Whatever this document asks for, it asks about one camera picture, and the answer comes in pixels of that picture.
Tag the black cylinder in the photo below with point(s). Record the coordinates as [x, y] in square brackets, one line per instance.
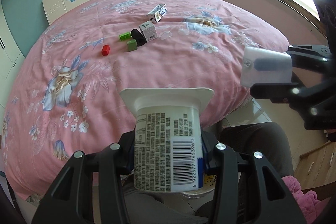
[138, 37]

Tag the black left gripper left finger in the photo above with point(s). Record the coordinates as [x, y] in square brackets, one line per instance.
[69, 199]

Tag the clear plastic lid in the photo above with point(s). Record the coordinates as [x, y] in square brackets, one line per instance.
[165, 35]

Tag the white wardrobe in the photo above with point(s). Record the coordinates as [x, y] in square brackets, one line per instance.
[11, 60]

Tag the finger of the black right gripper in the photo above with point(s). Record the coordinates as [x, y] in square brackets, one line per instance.
[315, 58]
[315, 105]

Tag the olive green cube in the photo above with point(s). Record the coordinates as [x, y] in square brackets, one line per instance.
[132, 45]

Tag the red cube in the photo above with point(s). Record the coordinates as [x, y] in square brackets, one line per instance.
[105, 50]

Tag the wooden drawer cabinet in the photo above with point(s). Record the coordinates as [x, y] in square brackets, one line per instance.
[316, 167]

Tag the white milk carton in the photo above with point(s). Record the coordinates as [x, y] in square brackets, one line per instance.
[156, 14]

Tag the pink floral bed sheet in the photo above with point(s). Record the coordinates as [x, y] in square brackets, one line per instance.
[66, 96]

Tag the bright green toy brick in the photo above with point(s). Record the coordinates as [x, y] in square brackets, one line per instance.
[125, 36]

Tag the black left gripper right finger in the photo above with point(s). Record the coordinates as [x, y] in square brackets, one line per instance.
[267, 197]

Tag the pink quilted garment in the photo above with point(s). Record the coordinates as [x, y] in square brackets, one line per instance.
[308, 202]

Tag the small white grey box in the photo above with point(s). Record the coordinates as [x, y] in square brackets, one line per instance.
[148, 31]

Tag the white yogurt cup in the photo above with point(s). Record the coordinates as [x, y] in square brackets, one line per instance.
[168, 156]

